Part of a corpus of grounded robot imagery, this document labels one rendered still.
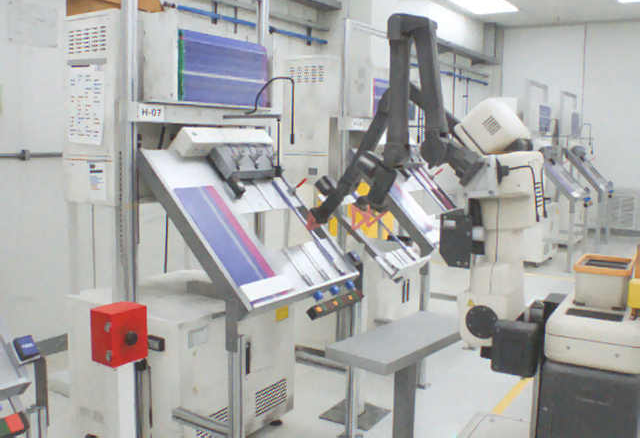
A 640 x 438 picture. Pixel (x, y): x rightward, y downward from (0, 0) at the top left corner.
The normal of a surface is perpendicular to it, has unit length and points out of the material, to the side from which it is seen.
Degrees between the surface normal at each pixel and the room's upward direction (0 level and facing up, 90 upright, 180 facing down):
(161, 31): 90
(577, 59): 90
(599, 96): 90
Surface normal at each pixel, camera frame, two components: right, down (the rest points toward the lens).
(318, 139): -0.55, 0.07
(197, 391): 0.83, 0.07
